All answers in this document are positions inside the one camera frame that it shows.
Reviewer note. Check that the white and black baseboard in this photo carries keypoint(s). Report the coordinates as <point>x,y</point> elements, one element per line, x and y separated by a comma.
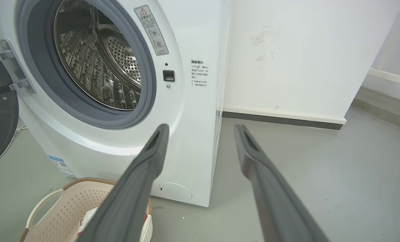
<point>284,117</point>

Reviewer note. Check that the grey rubber door gasket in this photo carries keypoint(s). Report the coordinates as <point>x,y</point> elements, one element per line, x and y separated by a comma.
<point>38,67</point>

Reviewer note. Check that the round white filter cover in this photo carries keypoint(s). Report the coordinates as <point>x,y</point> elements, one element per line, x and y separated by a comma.
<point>175,192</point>

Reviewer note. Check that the black door latch slot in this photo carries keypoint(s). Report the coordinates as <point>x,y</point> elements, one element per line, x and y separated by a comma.
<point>168,76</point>

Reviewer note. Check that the grey warning sticker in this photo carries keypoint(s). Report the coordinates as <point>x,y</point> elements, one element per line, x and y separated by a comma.
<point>151,30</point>

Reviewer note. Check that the small printed text label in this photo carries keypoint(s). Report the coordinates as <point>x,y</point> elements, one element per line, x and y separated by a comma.
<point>200,73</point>

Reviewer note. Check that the white and grey baseboard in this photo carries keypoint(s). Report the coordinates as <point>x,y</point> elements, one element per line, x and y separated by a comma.
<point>388,87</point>

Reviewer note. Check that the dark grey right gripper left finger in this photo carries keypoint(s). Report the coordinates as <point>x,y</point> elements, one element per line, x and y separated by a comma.
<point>132,195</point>

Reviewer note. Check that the stainless steel washing machine drum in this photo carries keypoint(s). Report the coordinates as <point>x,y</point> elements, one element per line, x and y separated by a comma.
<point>85,67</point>

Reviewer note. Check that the white front-load washing machine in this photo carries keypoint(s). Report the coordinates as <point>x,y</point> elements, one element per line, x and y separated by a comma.
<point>193,134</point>

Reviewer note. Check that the red and white garment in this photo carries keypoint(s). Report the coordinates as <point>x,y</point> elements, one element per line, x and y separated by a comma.
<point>90,215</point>

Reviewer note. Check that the silver metal door hinge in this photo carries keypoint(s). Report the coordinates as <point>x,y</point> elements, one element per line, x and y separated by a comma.
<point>14,67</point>

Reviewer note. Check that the cream perforated laundry basket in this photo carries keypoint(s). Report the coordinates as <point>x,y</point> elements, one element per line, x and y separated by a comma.
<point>58,215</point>

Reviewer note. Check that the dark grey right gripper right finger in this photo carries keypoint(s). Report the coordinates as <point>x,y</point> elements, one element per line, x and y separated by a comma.
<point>277,201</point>

